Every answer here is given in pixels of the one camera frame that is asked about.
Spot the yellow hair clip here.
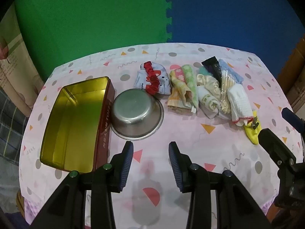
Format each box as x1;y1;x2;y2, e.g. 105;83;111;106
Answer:
243;111;262;145

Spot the beige printed curtain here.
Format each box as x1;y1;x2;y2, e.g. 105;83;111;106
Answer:
0;5;44;110

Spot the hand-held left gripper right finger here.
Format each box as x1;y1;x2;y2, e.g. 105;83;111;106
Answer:
168;142;272;229

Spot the pack of cotton swabs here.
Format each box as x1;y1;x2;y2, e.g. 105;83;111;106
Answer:
219;70;237;115

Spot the green foam mat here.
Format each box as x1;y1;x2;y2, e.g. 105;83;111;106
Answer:
14;0;172;81

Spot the cream satin scrunchie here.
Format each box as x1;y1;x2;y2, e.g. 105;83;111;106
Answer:
196;74;221;98

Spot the stainless steel bowl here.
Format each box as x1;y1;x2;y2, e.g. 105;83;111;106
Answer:
110;88;165;140

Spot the teal fluffy scrunchie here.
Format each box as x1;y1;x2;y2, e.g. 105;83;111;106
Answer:
198;67;213;77

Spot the white printed sock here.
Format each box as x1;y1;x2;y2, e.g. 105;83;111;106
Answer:
134;61;171;95

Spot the orange green floral towel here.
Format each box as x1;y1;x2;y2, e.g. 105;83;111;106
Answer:
167;64;199;114

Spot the white embroidered cloth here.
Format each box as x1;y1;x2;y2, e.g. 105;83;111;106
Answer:
198;86;222;119

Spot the light blue towel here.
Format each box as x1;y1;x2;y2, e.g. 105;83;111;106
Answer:
218;59;244;84

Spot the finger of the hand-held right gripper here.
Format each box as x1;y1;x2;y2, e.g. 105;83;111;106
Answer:
281;108;305;135
258;128;297;172

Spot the white red-edged knit cloth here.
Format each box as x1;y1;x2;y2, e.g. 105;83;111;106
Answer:
227;84;254;126

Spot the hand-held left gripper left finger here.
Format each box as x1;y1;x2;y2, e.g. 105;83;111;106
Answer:
31;141;134;229

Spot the gold rectangular tin box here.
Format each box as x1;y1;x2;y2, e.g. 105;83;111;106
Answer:
39;76;116;174

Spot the blue foam mat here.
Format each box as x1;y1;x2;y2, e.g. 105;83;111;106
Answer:
164;0;303;77

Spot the black glossy packet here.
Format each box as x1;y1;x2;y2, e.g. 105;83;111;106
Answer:
201;57;222;83

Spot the red scrunchie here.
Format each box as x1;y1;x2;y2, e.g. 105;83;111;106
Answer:
143;61;161;94

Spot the pink patterned tablecloth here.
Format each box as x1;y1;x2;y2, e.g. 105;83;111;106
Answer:
18;42;301;229

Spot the grey plaid blanket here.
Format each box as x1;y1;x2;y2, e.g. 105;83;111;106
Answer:
0;88;30;165

